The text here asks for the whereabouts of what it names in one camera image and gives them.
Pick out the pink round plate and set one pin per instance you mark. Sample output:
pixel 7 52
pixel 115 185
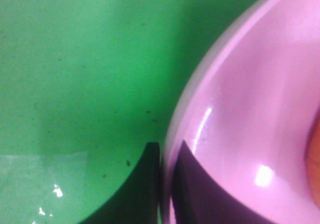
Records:
pixel 249 109

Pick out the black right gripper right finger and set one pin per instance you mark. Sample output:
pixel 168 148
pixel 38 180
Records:
pixel 197 198

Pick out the burger with cheese and lettuce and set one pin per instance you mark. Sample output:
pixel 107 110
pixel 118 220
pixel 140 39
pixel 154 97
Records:
pixel 312 155

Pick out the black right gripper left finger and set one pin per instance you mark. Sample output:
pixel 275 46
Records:
pixel 121 184

